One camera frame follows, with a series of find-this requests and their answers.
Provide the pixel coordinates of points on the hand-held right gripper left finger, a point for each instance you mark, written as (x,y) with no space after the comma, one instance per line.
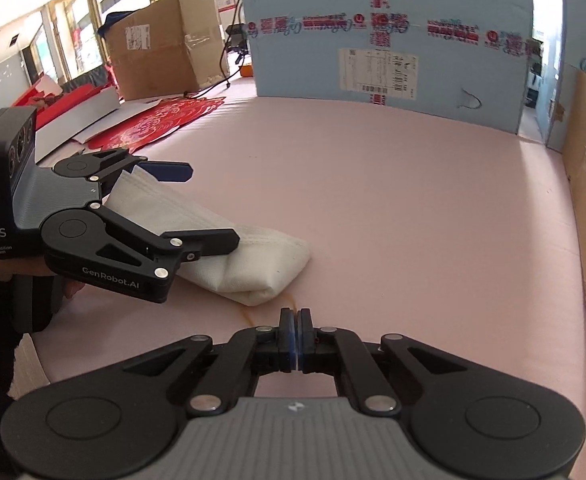
(288,335)

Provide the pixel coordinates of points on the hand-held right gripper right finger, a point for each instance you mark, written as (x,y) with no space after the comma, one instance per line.
(305,335)

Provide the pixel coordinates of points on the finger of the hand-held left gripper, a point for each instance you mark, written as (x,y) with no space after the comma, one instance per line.
(173,172)
(203,242)

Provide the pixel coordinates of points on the white non-woven shopping bag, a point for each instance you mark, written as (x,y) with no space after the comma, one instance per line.
(268,265)

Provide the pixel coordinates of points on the person's left hand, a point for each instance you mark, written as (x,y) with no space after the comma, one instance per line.
(74,290)

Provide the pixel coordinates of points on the red white flat box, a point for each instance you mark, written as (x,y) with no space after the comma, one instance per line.
(73,117)

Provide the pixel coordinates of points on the taped brown cardboard box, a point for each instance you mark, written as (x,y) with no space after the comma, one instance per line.
(173,50)

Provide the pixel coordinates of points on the orange flat box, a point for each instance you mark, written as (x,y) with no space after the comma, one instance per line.
(247,69)

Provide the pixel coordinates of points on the black tripod stand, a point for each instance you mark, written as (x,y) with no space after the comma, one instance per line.
(237,40)

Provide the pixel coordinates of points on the large blue taped cardboard box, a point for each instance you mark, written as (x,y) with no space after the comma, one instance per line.
(298,70)

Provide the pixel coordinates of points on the dark blue cloth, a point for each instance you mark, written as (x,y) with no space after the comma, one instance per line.
(115,19)

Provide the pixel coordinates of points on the blue script-print cardboard box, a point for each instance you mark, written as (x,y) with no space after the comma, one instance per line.
(573,25)

